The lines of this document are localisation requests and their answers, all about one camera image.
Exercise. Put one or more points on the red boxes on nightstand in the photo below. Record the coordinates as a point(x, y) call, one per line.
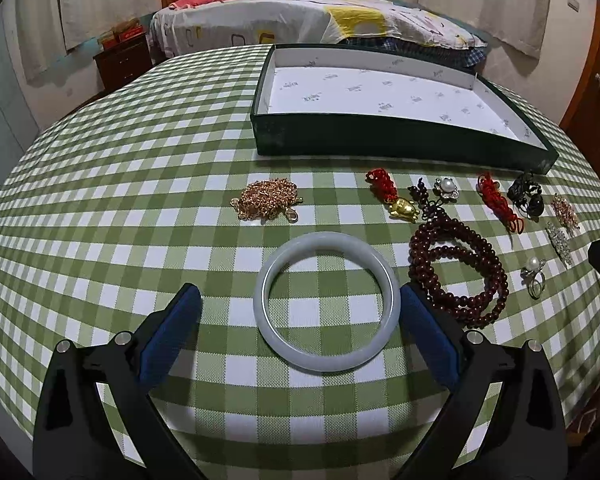
point(120, 33)

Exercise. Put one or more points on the dark green tray box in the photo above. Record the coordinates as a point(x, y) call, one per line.
point(320, 100)

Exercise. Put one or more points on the pearl flower brooch small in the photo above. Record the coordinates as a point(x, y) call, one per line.
point(446, 190)

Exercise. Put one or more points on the silver rhinestone brooch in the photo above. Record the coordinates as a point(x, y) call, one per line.
point(560, 241)

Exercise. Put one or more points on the red cord gold ingot charm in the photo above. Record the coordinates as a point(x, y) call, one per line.
point(384, 189)

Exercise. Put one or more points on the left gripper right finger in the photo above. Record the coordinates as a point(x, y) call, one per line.
point(526, 437)

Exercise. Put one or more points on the bed with patterned sheet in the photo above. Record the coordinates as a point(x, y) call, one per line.
point(375, 24)

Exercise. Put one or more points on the dark bead tassel charm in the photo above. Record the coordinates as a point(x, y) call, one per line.
point(428, 208)

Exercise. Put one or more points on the gold pearl flower brooch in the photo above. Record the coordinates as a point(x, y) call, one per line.
point(565, 214)

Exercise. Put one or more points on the wall switch plate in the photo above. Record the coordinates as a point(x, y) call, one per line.
point(574, 5)

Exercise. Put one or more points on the white curtain left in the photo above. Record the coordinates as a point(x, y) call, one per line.
point(48, 29)

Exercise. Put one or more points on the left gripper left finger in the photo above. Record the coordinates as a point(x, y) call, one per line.
point(72, 436)

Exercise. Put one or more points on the green checked tablecloth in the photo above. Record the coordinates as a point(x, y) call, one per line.
point(113, 209)

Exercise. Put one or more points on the dark wooden nightstand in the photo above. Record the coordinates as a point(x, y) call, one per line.
point(121, 64)

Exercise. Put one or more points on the pale jade bangle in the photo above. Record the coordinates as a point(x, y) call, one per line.
point(326, 303)

